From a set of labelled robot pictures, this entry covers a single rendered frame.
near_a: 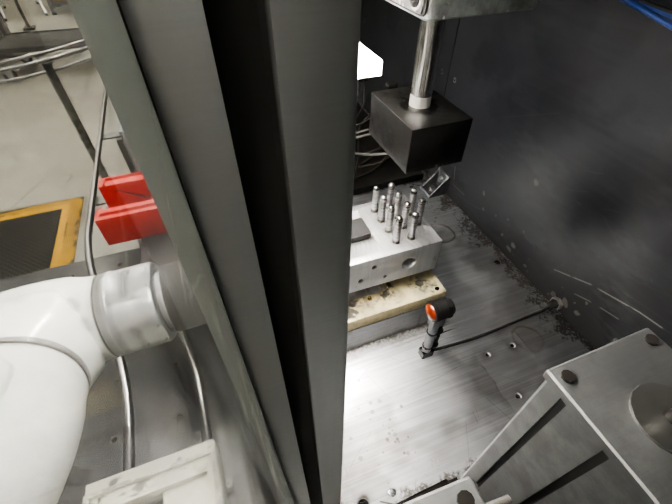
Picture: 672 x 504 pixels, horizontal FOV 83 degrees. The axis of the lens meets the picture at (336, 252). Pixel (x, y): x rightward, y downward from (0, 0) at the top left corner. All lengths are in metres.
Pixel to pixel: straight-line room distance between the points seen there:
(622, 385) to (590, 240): 0.31
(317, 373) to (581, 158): 0.46
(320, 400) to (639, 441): 0.17
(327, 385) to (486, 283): 0.48
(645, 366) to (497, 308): 0.33
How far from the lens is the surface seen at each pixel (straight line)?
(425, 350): 0.51
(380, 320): 0.49
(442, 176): 0.77
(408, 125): 0.35
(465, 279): 0.63
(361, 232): 0.44
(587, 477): 0.29
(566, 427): 0.28
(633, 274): 0.55
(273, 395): 0.17
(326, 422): 0.21
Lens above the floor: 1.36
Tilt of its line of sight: 46 degrees down
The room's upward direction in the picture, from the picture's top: straight up
